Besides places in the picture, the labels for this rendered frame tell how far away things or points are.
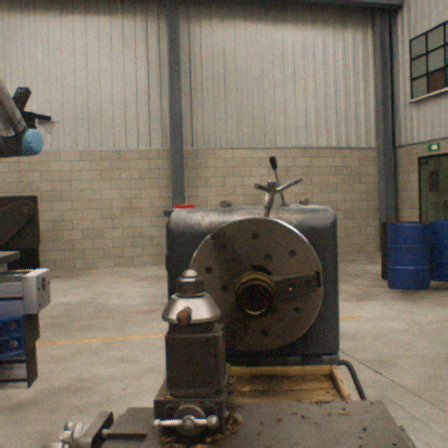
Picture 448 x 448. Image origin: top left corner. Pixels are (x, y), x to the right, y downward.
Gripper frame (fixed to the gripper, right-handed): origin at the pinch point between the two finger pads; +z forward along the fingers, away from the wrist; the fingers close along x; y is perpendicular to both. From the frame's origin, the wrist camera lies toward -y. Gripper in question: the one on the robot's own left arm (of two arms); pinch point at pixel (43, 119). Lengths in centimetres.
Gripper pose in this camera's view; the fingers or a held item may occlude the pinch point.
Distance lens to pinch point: 196.7
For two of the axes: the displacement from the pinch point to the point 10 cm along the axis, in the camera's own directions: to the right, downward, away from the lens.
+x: 9.6, 1.2, -2.7
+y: -1.0, 9.9, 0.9
